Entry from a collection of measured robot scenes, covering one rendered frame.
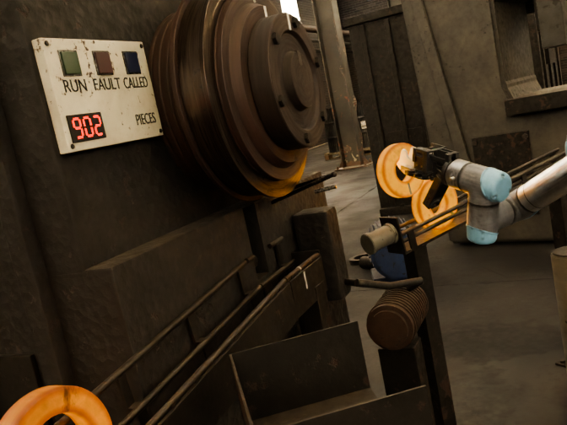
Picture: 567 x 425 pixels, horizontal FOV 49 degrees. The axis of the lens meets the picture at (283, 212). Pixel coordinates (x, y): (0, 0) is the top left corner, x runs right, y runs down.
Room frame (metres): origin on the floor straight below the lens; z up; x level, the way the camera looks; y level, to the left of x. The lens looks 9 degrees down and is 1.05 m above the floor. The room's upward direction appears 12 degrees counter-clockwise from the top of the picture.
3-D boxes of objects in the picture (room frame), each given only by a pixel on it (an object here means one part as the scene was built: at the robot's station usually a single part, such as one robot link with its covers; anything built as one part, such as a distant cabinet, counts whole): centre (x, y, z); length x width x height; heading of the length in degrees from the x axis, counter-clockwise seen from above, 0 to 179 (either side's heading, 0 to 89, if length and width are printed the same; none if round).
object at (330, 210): (1.58, -0.07, 0.68); 0.11 x 0.08 x 0.24; 64
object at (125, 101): (1.11, 0.26, 1.15); 0.26 x 0.02 x 0.18; 154
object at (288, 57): (1.32, -0.07, 1.11); 0.28 x 0.06 x 0.28; 154
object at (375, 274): (3.57, -0.59, 0.17); 0.57 x 0.31 x 0.34; 174
